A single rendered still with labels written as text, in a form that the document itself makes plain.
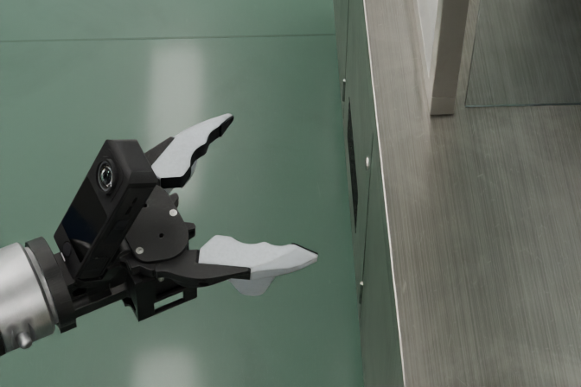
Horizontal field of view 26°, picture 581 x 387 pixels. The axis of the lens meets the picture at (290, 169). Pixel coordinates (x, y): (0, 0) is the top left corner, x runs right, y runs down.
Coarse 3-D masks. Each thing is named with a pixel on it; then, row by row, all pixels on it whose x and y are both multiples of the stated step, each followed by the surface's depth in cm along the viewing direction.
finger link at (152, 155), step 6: (168, 138) 101; (174, 138) 101; (162, 144) 101; (168, 144) 101; (150, 150) 101; (156, 150) 101; (162, 150) 101; (150, 156) 100; (156, 156) 100; (150, 162) 100
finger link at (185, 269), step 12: (192, 252) 95; (156, 264) 95; (168, 264) 95; (180, 264) 95; (192, 264) 95; (204, 264) 95; (216, 264) 95; (156, 276) 95; (168, 276) 95; (180, 276) 94; (192, 276) 94; (204, 276) 94; (216, 276) 94; (228, 276) 95; (240, 276) 96
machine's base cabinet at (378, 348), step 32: (352, 0) 223; (352, 32) 224; (352, 64) 226; (352, 96) 228; (352, 128) 230; (352, 160) 232; (352, 192) 233; (352, 224) 236; (384, 256) 173; (384, 288) 174; (384, 320) 176; (384, 352) 177; (384, 384) 178
